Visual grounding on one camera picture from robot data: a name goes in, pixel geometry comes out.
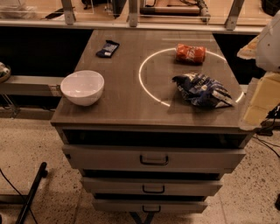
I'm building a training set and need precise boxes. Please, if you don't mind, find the bottom drawer with handle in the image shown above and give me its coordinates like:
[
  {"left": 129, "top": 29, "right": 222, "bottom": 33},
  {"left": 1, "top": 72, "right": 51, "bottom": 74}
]
[{"left": 93, "top": 199, "right": 207, "bottom": 214}]

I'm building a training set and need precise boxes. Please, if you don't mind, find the white bowl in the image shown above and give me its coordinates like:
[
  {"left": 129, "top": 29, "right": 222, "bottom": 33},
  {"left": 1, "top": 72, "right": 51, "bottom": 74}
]
[{"left": 60, "top": 70, "right": 105, "bottom": 106}]

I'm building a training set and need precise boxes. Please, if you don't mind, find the metal railing frame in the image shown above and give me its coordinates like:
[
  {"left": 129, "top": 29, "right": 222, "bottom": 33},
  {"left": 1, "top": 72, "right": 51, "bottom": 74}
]
[{"left": 0, "top": 0, "right": 270, "bottom": 33}]

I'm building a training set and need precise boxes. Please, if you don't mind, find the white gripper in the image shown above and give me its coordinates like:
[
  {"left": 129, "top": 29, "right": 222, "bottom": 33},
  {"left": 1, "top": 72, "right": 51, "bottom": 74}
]
[{"left": 237, "top": 10, "right": 280, "bottom": 130}]

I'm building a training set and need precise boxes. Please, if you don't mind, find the middle drawer with handle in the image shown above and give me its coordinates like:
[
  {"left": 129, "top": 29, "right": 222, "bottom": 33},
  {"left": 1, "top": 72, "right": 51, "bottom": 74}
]
[{"left": 81, "top": 177, "right": 222, "bottom": 196}]

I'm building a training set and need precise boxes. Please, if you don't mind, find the black pole on floor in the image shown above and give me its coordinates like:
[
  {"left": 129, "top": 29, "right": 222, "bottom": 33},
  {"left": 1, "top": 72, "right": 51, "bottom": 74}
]
[{"left": 16, "top": 162, "right": 48, "bottom": 224}]

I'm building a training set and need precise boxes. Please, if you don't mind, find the drawer with handle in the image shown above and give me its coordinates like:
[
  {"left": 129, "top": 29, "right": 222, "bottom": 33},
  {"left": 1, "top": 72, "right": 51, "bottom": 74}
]
[
  {"left": 62, "top": 144, "right": 245, "bottom": 173},
  {"left": 93, "top": 199, "right": 207, "bottom": 214},
  {"left": 81, "top": 177, "right": 222, "bottom": 196}
]

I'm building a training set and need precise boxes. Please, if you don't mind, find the black floor cable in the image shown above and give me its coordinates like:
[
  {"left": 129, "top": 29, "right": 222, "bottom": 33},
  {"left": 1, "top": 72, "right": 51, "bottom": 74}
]
[{"left": 0, "top": 168, "right": 39, "bottom": 224}]

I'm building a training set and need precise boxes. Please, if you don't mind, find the orange soda can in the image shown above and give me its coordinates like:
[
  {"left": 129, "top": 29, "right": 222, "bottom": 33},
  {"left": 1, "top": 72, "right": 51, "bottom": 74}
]
[{"left": 175, "top": 44, "right": 207, "bottom": 64}]

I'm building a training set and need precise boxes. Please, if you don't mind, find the top drawer with handle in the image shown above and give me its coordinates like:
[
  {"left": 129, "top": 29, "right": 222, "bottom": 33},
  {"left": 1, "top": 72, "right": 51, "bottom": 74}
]
[{"left": 62, "top": 144, "right": 245, "bottom": 173}]

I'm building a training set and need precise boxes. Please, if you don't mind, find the small dark blue snack packet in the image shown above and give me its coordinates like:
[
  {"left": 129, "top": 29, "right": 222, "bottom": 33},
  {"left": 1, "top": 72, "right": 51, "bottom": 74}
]
[{"left": 95, "top": 40, "right": 119, "bottom": 58}]

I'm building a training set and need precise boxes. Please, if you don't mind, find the grey drawer cabinet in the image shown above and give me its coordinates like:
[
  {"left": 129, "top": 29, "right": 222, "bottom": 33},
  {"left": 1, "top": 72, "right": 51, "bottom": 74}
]
[{"left": 50, "top": 29, "right": 263, "bottom": 224}]

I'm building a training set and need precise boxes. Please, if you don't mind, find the blue chip bag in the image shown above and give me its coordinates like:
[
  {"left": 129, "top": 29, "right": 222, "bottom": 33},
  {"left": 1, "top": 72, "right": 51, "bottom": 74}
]
[{"left": 171, "top": 73, "right": 234, "bottom": 109}]

